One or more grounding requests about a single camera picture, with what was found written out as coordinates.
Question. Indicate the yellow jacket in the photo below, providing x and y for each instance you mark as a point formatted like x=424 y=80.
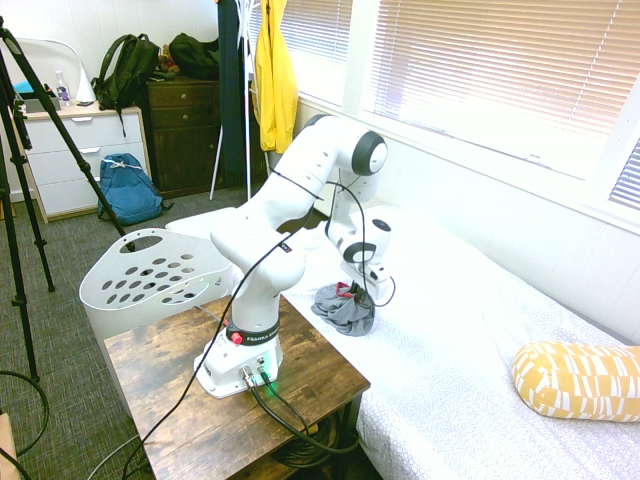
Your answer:
x=275 y=85

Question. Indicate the brown teddy bear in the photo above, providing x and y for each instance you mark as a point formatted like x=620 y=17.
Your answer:
x=168 y=60

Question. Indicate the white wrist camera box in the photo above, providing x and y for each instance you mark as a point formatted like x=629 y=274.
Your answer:
x=380 y=273

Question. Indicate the yellow white patterned pillow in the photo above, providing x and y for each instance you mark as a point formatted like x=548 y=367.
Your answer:
x=575 y=382

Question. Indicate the grey box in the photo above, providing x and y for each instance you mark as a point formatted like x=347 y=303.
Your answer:
x=35 y=106

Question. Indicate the teal object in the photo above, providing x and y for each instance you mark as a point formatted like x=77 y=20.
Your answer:
x=24 y=88

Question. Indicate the large white window blind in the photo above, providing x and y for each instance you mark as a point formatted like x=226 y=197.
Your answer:
x=500 y=70

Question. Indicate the white drawer dresser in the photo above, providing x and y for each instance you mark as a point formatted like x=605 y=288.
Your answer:
x=65 y=170

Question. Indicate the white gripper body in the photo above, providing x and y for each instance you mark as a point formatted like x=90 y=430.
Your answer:
x=367 y=280

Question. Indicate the blue backpack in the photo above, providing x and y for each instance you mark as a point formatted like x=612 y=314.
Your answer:
x=127 y=190

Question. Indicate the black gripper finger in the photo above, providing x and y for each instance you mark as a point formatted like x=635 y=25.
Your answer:
x=366 y=300
x=355 y=289

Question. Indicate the white perforated laundry basket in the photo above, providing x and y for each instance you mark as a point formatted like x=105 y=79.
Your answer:
x=150 y=280

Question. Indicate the black bag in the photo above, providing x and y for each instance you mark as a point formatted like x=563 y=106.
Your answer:
x=192 y=52

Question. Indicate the navy hanging garment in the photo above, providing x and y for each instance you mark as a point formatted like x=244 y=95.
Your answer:
x=231 y=90

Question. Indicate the dark green backpack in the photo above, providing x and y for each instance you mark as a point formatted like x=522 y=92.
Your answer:
x=125 y=70

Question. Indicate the clear plastic bottle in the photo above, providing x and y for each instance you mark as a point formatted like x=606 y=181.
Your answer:
x=63 y=92

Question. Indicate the narrow white window blind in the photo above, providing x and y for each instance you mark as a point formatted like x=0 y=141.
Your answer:
x=320 y=45

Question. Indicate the dark wooden dresser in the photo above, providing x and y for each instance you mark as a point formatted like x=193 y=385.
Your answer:
x=185 y=140

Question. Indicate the bed with white cover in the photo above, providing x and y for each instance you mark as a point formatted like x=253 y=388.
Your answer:
x=450 y=350

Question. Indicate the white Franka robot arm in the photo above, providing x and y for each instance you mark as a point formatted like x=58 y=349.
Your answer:
x=280 y=210

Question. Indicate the rustic wooden side table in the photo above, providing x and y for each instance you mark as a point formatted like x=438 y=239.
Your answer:
x=165 y=390

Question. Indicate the small window blind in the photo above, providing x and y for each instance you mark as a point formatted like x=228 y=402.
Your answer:
x=627 y=175

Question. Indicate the grey garment with red trim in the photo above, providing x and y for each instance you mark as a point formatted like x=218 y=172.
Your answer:
x=345 y=315

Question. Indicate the white desk lamp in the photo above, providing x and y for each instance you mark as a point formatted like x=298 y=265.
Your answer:
x=85 y=85

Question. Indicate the black camera tripod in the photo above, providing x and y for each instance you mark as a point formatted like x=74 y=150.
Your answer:
x=22 y=165

